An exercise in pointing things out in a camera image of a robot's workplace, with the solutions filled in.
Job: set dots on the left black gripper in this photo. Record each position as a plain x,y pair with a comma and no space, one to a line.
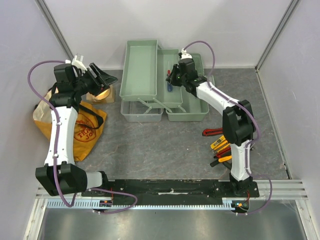
104,80

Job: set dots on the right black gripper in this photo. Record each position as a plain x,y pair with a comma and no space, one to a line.
175,78

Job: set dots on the blue red screwdriver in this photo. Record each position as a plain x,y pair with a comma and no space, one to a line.
169,85

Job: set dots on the green clear-lid toolbox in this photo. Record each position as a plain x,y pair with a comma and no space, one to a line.
145,93

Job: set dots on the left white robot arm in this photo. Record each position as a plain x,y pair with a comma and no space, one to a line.
59,175

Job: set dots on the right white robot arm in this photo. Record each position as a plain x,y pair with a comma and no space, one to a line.
238,123

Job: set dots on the yellow tape roll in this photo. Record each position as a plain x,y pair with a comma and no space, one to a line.
102,95

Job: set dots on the yellow canvas tote bag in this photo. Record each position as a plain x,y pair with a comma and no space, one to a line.
88,127

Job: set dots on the red black utility knife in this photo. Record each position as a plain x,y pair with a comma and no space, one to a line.
209,132

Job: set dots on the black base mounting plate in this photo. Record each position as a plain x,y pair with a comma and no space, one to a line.
211,187

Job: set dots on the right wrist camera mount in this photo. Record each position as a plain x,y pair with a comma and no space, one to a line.
184,55

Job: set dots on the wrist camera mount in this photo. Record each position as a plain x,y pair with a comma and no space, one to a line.
184,55
77,61

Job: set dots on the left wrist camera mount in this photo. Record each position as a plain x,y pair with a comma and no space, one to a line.
77,61

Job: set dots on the red handled screwdriver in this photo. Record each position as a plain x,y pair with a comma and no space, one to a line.
223,153

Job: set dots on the orange handled screwdriver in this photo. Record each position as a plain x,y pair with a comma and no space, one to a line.
224,159

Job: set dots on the black handled tool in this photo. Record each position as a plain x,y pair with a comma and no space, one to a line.
225,163

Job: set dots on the blue slotted cable duct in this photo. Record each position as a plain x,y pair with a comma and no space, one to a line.
99,204

